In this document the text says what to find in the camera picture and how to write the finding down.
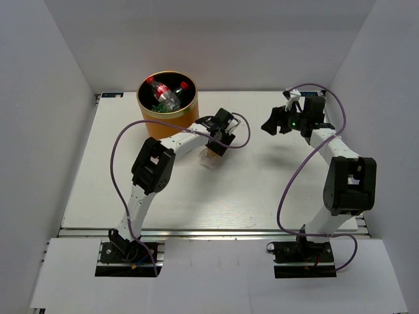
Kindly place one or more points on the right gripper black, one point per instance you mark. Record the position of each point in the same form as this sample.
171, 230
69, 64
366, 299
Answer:
278, 118

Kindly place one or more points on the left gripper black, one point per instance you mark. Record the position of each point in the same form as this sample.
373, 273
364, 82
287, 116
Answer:
220, 149

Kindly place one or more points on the clear bottle yellow cap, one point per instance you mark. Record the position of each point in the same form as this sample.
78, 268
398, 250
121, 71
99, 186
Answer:
208, 158

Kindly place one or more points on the crushed green plastic bottle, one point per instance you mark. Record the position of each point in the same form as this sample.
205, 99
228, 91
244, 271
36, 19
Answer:
160, 108

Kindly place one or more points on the clear bottle red label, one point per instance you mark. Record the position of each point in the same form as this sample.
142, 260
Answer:
164, 95

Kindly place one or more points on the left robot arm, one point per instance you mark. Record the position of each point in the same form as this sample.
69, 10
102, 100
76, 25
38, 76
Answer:
152, 168

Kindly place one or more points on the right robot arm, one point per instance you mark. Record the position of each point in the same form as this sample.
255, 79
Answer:
350, 183

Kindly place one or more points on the orange cylindrical bin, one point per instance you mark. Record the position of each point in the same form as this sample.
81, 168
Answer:
189, 111

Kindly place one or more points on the black logo sticker right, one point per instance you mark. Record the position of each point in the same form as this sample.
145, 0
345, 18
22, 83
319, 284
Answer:
309, 94

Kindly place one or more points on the black logo sticker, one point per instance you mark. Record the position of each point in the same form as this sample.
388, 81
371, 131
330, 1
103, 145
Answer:
112, 95
309, 94

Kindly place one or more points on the black logo sticker left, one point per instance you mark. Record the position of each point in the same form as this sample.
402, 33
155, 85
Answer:
112, 95

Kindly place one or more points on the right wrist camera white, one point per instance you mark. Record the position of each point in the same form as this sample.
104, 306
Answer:
291, 97

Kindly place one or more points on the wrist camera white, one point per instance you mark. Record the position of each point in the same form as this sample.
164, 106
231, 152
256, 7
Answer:
233, 124
291, 97

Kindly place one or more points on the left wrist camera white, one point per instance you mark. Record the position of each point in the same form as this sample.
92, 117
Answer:
233, 124

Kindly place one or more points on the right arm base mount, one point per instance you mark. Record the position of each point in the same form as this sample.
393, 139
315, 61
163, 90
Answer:
302, 260

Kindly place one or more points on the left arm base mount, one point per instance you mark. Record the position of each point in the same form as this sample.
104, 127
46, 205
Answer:
112, 263

